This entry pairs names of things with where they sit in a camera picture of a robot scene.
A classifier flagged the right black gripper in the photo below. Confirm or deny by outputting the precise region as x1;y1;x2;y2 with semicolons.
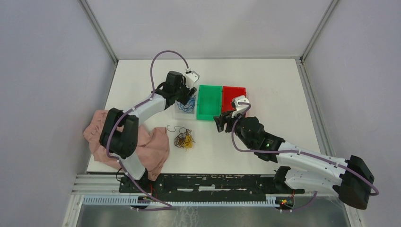
213;107;253;148

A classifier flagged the blue cable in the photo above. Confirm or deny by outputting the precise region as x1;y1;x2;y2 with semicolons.
177;94;196;114

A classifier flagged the cable bundle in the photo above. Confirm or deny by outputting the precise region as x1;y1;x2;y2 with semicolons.
166;125;196;151

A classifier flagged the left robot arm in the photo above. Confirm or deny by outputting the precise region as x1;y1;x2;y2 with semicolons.
99;69;200;192

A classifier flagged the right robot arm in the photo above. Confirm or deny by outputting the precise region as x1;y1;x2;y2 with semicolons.
214;111;379;210

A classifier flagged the clear plastic bin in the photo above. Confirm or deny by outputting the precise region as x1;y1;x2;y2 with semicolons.
173;90;198;120

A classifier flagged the green plastic bin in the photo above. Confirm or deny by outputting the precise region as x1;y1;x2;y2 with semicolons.
196;85;223;121

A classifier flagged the red plastic bin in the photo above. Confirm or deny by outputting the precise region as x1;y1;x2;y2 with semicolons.
221;86;246;113

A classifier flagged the pink cloth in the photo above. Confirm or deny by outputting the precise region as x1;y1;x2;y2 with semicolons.
83;110;170;181

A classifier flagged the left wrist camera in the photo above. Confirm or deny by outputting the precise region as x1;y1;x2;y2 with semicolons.
184;68;200;89

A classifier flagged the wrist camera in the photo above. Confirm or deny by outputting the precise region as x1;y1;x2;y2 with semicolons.
231;96;252;119
184;68;200;89

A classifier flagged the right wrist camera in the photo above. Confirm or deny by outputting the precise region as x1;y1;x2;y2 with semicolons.
231;96;252;119

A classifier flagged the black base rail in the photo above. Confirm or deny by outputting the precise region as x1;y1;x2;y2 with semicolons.
119;174;305;202

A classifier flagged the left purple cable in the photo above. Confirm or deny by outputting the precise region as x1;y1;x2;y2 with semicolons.
105;50;190;211

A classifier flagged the white cable duct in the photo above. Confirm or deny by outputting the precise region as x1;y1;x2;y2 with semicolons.
82;195;279;208

